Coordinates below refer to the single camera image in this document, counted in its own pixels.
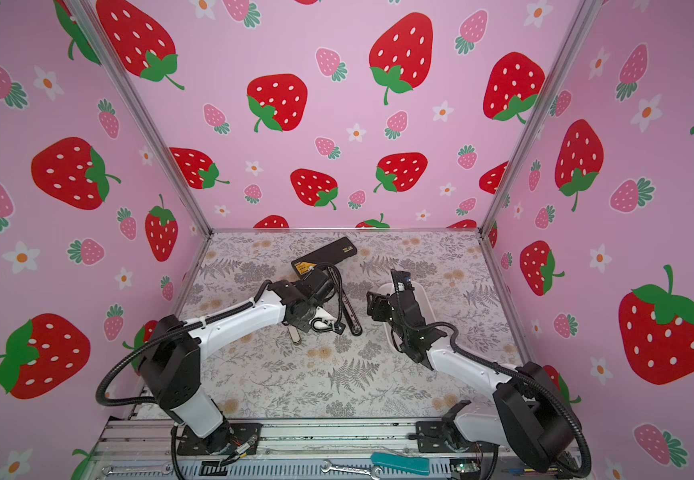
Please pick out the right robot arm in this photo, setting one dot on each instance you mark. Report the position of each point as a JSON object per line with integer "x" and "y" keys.
{"x": 533, "y": 418}

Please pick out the green circuit board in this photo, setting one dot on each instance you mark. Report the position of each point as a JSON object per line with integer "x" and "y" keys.
{"x": 465, "y": 469}

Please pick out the white plastic tray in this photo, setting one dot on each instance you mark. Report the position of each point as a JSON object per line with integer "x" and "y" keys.
{"x": 416, "y": 346}

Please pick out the staple strip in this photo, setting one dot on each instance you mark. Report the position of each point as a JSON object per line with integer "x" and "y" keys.
{"x": 294, "y": 334}

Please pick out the teal handled tool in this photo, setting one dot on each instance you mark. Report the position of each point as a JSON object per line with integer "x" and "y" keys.
{"x": 410, "y": 465}

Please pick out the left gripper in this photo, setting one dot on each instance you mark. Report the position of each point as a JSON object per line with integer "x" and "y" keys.
{"x": 307, "y": 325}

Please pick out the silver wrench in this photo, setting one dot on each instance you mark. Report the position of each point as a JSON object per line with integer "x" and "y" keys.
{"x": 373, "y": 472}

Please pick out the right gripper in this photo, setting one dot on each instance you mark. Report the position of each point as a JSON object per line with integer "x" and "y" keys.
{"x": 380, "y": 302}

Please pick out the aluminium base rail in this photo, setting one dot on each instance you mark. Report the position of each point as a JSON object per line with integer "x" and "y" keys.
{"x": 290, "y": 449}

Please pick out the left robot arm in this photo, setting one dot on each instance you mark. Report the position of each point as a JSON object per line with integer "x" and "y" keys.
{"x": 171, "y": 363}

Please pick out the black stapler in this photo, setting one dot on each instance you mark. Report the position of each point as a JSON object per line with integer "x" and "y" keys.
{"x": 326, "y": 258}

